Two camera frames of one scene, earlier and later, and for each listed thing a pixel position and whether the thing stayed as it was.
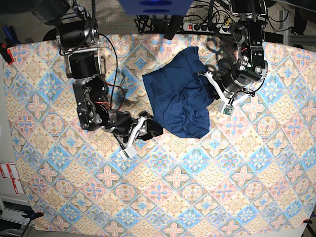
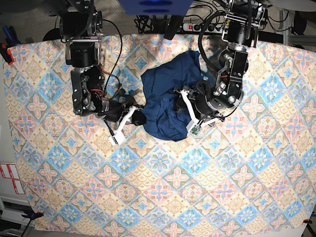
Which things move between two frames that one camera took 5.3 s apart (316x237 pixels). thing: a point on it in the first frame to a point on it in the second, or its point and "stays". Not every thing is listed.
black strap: (174, 24) stays
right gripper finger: (223, 107) to (193, 127)
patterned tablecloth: (255, 173) stays
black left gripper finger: (152, 129) to (138, 118)
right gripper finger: (243, 98) to (216, 120)
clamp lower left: (33, 215) stays
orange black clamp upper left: (6, 53) stays
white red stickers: (9, 170) stays
